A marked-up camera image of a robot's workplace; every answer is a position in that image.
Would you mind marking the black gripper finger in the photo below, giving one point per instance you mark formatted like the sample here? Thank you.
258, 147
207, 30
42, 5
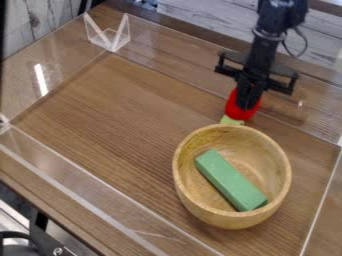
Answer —
256, 90
243, 94

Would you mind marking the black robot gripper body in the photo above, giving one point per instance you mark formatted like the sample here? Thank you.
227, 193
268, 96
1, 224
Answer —
256, 63

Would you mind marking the red plush strawberry toy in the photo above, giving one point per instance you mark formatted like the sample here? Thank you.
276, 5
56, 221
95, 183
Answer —
235, 115

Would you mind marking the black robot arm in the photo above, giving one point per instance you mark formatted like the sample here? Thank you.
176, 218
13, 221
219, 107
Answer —
278, 16

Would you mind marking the light wooden bowl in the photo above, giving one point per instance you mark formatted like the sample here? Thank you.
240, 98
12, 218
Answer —
258, 158

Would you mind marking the green rectangular block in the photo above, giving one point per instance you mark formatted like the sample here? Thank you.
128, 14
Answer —
233, 186

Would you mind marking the clear acrylic tray walls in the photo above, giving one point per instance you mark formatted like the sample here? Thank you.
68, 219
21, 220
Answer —
99, 100

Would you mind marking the black table leg frame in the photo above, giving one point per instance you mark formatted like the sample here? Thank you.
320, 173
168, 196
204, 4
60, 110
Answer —
48, 246

